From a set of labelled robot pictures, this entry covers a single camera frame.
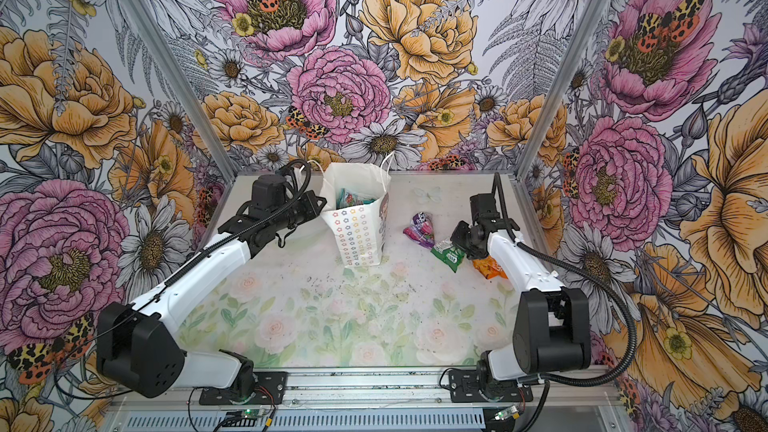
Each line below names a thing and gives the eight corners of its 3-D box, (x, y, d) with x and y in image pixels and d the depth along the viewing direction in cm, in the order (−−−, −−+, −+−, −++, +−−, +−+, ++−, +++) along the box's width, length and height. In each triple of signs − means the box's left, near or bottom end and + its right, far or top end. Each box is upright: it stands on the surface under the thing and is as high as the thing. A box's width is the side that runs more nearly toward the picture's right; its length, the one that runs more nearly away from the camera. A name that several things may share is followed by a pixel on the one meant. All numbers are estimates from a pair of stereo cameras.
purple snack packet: (403, 248, 102) (404, 237, 96) (403, 223, 108) (403, 211, 103) (432, 248, 102) (434, 237, 96) (430, 223, 108) (432, 211, 103)
